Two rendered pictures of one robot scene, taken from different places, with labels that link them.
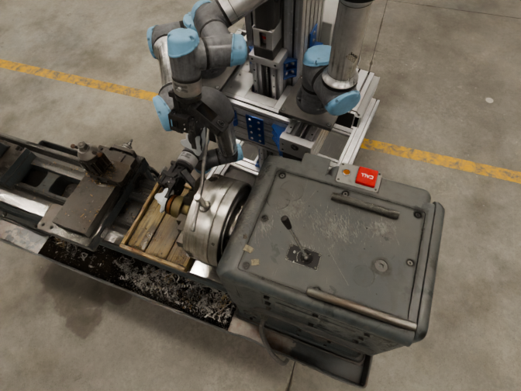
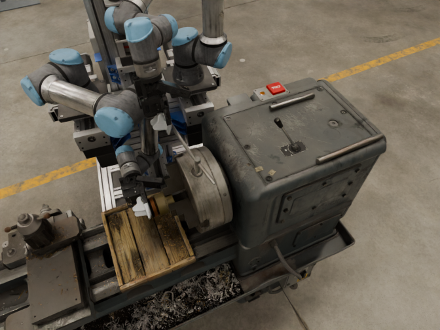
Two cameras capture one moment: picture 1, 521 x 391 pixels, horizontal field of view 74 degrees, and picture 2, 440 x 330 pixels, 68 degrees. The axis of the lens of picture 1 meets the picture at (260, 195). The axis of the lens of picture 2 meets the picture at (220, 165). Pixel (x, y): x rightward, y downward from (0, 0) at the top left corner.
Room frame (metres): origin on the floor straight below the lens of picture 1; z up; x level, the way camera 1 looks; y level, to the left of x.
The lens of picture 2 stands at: (0.02, 0.65, 2.13)
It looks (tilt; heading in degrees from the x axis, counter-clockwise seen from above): 52 degrees down; 310
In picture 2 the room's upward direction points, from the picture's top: straight up
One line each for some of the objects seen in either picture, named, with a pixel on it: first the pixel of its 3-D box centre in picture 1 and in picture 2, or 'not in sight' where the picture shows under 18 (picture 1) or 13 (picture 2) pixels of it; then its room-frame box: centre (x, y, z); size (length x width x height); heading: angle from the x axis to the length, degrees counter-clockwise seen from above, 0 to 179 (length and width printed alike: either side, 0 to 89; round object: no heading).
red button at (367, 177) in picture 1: (366, 177); (275, 88); (0.54, -0.34, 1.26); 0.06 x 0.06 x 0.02; 64
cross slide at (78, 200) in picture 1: (98, 187); (51, 260); (0.82, 0.69, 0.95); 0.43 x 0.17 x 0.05; 154
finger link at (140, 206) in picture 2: (161, 198); (141, 207); (0.64, 0.36, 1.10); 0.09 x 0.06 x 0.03; 153
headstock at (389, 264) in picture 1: (326, 252); (284, 157); (0.37, -0.20, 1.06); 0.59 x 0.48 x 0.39; 64
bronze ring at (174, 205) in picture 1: (181, 207); (161, 203); (0.60, 0.30, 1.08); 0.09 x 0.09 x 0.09; 64
